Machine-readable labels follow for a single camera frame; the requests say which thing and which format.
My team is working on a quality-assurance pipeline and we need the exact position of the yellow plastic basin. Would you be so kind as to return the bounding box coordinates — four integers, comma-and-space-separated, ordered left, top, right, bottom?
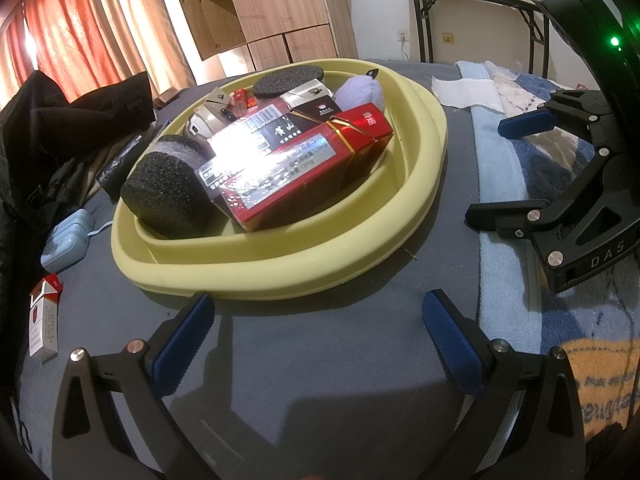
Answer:
111, 57, 448, 303

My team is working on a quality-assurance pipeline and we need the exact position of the silver computer mouse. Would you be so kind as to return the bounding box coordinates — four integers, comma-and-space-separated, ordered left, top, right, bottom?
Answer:
182, 105, 241, 148

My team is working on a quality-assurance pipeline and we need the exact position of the black silver carton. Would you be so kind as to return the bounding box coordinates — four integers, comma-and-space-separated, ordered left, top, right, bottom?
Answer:
277, 77, 343, 123

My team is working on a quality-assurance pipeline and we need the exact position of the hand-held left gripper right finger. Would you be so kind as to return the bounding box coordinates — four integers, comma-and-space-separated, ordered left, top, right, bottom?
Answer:
422, 290, 586, 480

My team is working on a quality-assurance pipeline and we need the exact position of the dark plastic wrapper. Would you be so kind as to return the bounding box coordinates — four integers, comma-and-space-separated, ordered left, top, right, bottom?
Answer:
95, 135, 148, 196

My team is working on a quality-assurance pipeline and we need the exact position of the long red carton with barcode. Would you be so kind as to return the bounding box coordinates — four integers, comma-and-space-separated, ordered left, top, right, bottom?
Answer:
205, 105, 321, 161

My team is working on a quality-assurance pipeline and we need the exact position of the white red cigarette pack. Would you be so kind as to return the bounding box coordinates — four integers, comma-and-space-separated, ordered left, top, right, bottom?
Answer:
28, 274, 65, 365

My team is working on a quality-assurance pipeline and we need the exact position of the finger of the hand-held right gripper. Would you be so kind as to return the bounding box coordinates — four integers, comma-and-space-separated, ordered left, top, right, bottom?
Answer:
497, 89, 609, 140
465, 199, 554, 239

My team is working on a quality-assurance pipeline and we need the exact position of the orange beige curtain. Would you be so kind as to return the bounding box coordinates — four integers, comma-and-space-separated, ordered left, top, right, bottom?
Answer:
0, 0, 198, 106

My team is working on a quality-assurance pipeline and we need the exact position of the blue checkered plush blanket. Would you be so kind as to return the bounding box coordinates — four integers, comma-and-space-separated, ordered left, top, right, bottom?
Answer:
456, 60, 640, 466

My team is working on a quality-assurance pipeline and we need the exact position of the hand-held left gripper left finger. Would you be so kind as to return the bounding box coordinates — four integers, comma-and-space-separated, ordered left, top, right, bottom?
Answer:
52, 292, 217, 480

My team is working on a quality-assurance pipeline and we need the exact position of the black jacket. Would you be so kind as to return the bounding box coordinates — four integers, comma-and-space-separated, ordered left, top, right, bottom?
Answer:
0, 70, 158, 286

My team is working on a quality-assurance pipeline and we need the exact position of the white cloth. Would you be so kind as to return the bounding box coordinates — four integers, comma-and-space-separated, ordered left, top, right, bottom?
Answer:
431, 76, 501, 111

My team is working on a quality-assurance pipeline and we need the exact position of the light blue device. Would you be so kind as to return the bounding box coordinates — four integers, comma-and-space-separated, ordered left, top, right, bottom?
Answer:
40, 209, 96, 270

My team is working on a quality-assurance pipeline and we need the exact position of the wooden wardrobe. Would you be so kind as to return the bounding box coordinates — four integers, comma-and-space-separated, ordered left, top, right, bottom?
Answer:
167, 0, 358, 73

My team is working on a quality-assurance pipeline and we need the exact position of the red carton with pale label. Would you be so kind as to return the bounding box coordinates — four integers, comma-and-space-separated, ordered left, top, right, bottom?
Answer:
199, 127, 381, 233

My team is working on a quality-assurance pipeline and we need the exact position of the large black foam cylinder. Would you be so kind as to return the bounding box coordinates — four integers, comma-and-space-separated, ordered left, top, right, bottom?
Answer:
120, 135, 216, 240

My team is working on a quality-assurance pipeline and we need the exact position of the short black foam cylinder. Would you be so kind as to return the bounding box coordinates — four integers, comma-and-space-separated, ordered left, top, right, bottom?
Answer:
252, 62, 325, 100

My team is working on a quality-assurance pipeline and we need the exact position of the lilac plush ball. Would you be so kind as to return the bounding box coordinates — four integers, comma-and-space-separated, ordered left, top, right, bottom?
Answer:
334, 74, 386, 113

